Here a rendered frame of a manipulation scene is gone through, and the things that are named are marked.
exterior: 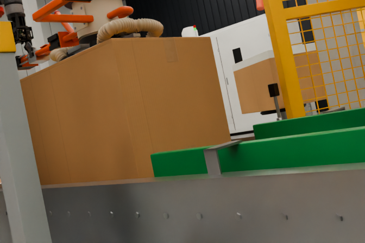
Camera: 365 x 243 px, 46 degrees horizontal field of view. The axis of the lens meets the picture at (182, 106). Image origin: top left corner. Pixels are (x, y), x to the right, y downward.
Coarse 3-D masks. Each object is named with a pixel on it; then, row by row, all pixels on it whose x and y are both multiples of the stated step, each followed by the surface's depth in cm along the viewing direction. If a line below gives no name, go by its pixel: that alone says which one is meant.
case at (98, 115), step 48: (96, 48) 117; (144, 48) 119; (192, 48) 133; (48, 96) 138; (96, 96) 120; (144, 96) 117; (192, 96) 130; (48, 144) 142; (96, 144) 123; (144, 144) 114; (192, 144) 127
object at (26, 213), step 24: (0, 24) 94; (0, 48) 93; (0, 72) 93; (0, 96) 92; (0, 120) 92; (24, 120) 95; (0, 144) 93; (24, 144) 94; (0, 168) 94; (24, 168) 93; (24, 192) 93; (24, 216) 92; (24, 240) 91; (48, 240) 95
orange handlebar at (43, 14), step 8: (56, 0) 114; (48, 8) 118; (56, 8) 117; (120, 8) 135; (128, 8) 135; (40, 16) 122; (48, 16) 127; (56, 16) 129; (64, 16) 131; (72, 16) 133; (80, 16) 135; (88, 16) 137; (112, 16) 138; (120, 16) 141; (72, 32) 155; (64, 40) 159; (72, 40) 162; (48, 48) 168
